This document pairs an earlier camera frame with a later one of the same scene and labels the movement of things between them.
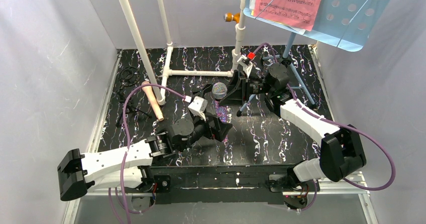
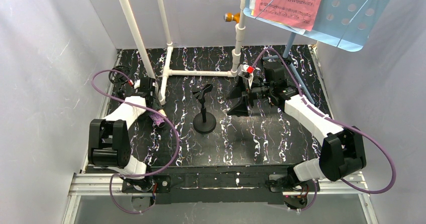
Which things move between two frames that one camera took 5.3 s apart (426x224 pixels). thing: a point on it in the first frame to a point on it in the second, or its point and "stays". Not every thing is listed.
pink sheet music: x=294 y=4 stays
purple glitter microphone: x=221 y=109 to x=158 y=120
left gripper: x=210 y=127 to x=154 y=107
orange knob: x=229 y=17 stays
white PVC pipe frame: x=168 y=72 stays
